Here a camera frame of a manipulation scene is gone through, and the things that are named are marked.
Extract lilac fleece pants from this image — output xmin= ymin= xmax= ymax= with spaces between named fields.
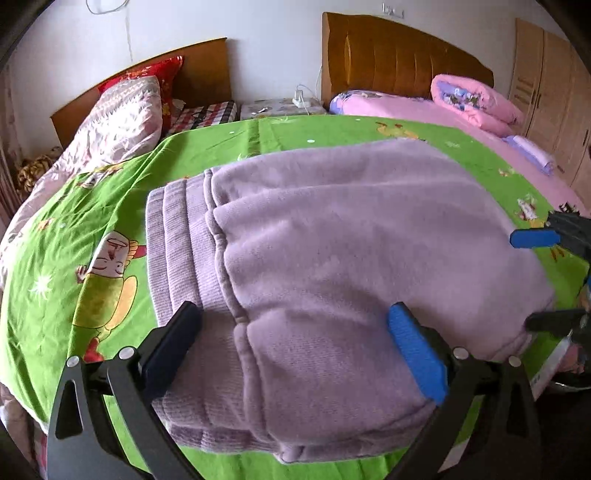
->
xmin=145 ymin=140 xmax=555 ymax=463

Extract beige wooden wardrobe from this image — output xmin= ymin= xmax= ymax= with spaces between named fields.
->
xmin=509 ymin=18 xmax=590 ymax=185

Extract green cartoon bed sheet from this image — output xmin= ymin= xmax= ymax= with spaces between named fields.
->
xmin=0 ymin=114 xmax=591 ymax=480

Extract white wall cable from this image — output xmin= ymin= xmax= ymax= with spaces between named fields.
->
xmin=85 ymin=0 xmax=131 ymax=16

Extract white power strip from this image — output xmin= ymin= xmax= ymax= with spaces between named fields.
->
xmin=293 ymin=89 xmax=308 ymax=109

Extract pink patterned quilt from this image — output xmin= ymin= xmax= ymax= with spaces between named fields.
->
xmin=1 ymin=76 xmax=162 ymax=461

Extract folded lilac cloth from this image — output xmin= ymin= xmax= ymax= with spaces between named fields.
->
xmin=503 ymin=135 xmax=555 ymax=176

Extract red embroidered pillow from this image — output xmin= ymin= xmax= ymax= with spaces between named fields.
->
xmin=98 ymin=55 xmax=183 ymax=133

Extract left wooden headboard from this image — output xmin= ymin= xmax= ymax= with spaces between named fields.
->
xmin=51 ymin=37 xmax=232 ymax=149

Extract floral nightstand cover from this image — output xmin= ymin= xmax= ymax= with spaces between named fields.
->
xmin=239 ymin=98 xmax=327 ymax=120

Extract right wooden headboard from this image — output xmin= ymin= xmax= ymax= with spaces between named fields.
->
xmin=322 ymin=12 xmax=494 ymax=106

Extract wall socket plate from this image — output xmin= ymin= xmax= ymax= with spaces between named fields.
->
xmin=382 ymin=2 xmax=405 ymax=20

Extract wooden headboard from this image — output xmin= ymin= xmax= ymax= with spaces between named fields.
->
xmin=322 ymin=12 xmax=494 ymax=106
xmin=51 ymin=37 xmax=232 ymax=149

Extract rolled pink blanket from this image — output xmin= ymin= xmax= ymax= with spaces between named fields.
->
xmin=431 ymin=74 xmax=525 ymax=138

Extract plaid checked sheet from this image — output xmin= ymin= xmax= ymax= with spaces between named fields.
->
xmin=166 ymin=100 xmax=238 ymax=136

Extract pink bed sheet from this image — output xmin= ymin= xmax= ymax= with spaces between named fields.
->
xmin=328 ymin=90 xmax=590 ymax=216

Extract brown patterned blanket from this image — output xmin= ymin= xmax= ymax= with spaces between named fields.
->
xmin=17 ymin=147 xmax=62 ymax=196

